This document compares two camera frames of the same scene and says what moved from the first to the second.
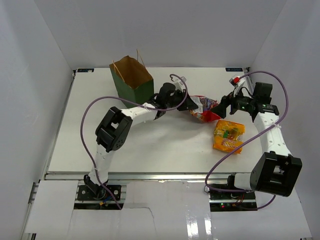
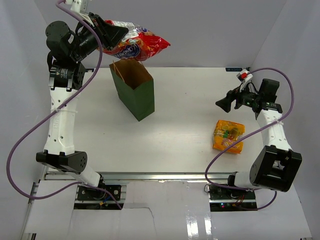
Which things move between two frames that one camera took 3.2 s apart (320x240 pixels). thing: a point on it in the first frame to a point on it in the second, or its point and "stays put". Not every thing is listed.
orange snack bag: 227,135 stays put
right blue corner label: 234,69 stays put
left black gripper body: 177,98 to 90,41
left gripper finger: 188,104 to 113,34
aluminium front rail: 142,176 stays put
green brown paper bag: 133,81 stays put
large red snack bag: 203,113 to 138,44
